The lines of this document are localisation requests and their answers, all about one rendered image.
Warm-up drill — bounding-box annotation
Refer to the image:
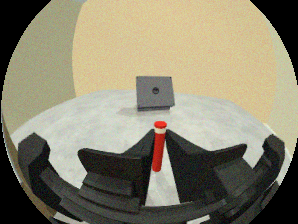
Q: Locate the red peg with white band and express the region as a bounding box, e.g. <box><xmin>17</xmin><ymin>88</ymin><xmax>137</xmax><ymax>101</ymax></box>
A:
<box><xmin>152</xmin><ymin>120</ymin><xmax>166</xmax><ymax>172</ymax></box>

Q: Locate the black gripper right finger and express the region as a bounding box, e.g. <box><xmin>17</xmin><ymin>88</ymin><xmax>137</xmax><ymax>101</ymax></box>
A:
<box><xmin>165</xmin><ymin>129</ymin><xmax>247</xmax><ymax>204</ymax></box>

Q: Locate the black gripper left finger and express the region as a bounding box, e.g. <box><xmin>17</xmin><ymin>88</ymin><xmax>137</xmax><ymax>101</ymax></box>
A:
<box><xmin>77</xmin><ymin>128</ymin><xmax>156</xmax><ymax>206</ymax></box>

